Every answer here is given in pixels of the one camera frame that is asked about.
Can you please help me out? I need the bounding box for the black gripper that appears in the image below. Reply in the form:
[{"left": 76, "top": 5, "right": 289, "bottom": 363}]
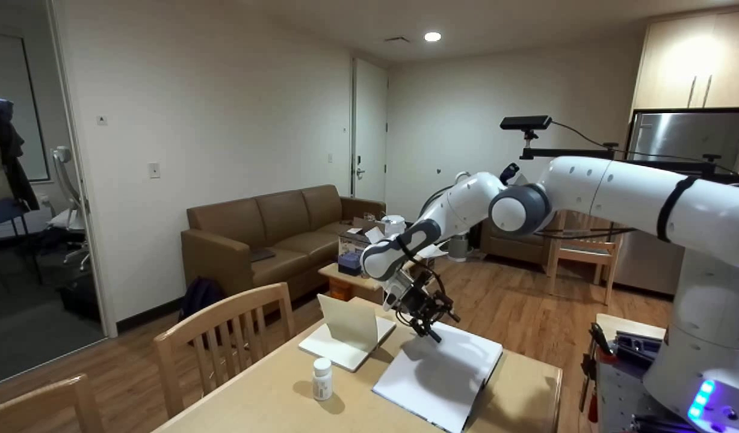
[{"left": 382, "top": 270, "right": 460, "bottom": 345}]

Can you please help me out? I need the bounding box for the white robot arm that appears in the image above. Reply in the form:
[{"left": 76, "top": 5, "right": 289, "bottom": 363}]
[{"left": 360, "top": 157, "right": 739, "bottom": 433}]

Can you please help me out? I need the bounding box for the wooden coffee table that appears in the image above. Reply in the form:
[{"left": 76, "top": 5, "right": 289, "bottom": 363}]
[{"left": 319, "top": 256, "right": 386, "bottom": 304}]

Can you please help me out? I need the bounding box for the box on coffee table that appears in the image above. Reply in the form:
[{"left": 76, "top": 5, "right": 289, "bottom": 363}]
[{"left": 337, "top": 227, "right": 386, "bottom": 276}]

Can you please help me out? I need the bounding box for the white pill bottle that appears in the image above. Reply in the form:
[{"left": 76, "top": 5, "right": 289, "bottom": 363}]
[{"left": 313, "top": 359, "right": 333, "bottom": 402}]

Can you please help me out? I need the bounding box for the wooden chair in background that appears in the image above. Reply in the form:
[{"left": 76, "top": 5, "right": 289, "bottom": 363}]
[{"left": 548, "top": 210, "right": 626, "bottom": 300}]

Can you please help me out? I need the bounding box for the wooden side cart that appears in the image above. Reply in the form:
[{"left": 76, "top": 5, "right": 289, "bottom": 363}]
[{"left": 578, "top": 313, "right": 671, "bottom": 433}]

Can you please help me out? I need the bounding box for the brown leather sofa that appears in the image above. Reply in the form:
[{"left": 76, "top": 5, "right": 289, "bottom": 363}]
[{"left": 180, "top": 186, "right": 386, "bottom": 300}]

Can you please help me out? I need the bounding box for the dark blue backpack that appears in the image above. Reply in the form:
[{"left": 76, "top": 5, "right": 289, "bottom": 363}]
[{"left": 180, "top": 276, "right": 224, "bottom": 317}]

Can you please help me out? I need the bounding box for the wooden dining chair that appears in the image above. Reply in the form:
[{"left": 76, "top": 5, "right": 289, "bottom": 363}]
[{"left": 153, "top": 282, "right": 295, "bottom": 417}]

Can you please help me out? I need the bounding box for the white door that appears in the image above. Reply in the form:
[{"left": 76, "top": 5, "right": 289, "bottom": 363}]
[{"left": 353, "top": 61, "right": 388, "bottom": 201}]

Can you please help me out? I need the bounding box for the ceiling light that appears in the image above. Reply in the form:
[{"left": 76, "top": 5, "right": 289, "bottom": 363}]
[{"left": 424, "top": 31, "right": 443, "bottom": 43}]

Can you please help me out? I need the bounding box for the stainless steel refrigerator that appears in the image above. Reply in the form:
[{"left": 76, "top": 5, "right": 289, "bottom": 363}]
[{"left": 615, "top": 108, "right": 739, "bottom": 295}]

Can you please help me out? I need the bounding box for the wooden chair near corner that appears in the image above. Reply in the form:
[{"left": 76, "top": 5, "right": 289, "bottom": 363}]
[{"left": 0, "top": 373, "right": 103, "bottom": 433}]

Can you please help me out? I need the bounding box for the black camera on stand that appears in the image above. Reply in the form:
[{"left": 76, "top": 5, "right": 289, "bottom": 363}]
[{"left": 500, "top": 116, "right": 553, "bottom": 133}]

